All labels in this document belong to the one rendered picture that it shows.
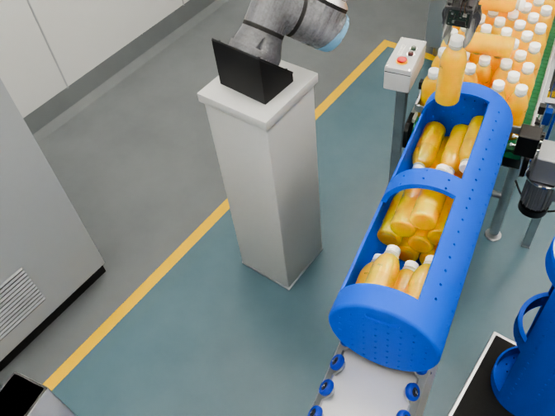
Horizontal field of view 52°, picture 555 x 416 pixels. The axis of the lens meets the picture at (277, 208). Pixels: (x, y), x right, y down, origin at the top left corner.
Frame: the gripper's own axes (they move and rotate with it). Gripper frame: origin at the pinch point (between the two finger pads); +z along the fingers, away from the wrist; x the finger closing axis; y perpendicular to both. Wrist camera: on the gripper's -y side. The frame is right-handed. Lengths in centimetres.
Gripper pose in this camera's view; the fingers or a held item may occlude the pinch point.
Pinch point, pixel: (457, 40)
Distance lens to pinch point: 169.3
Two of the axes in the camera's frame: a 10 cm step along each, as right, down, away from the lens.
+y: -4.3, 7.1, -5.6
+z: 0.8, 6.4, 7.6
